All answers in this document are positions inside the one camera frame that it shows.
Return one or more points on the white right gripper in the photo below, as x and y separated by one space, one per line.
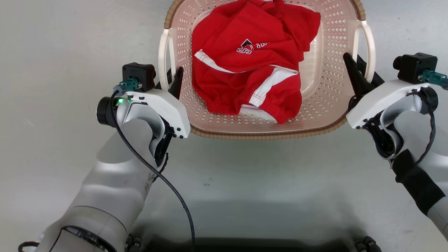
381 98

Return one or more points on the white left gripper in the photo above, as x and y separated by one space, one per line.
168 108

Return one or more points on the pink plastic laundry basket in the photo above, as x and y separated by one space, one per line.
325 80

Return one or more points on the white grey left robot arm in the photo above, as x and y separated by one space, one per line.
115 189

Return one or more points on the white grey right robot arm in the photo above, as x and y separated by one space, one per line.
437 164

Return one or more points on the red and white garment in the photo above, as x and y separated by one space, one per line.
245 84

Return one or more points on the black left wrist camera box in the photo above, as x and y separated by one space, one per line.
138 73

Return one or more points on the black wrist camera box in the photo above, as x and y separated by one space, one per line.
138 73
416 66

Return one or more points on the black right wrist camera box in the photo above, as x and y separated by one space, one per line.
416 66

